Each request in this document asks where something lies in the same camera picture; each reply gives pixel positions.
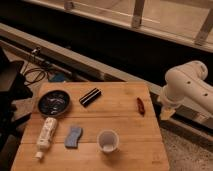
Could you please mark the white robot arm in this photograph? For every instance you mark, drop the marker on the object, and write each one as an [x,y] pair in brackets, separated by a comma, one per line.
[186,80]

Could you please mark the black box with white stripe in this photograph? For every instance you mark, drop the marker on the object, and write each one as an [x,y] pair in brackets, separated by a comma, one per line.
[90,97]

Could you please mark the translucent plastic cup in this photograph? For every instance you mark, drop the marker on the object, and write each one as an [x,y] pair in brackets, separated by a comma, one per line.
[108,141]

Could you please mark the dark round bowl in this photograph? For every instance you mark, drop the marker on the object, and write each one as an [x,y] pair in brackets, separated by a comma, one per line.
[54,103]

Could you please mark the white tube with cap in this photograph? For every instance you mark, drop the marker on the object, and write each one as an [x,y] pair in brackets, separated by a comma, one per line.
[45,137]

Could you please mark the blue sponge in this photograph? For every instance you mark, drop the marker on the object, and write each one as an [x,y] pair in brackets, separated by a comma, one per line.
[73,137]

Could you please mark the red pocket knife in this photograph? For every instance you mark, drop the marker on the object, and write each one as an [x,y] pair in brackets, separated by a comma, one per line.
[141,108]

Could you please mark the blue object on floor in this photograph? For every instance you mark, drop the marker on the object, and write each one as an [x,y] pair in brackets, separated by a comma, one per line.
[58,78]

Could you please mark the black equipment on left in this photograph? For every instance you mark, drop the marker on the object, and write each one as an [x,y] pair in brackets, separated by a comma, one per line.
[12,87]

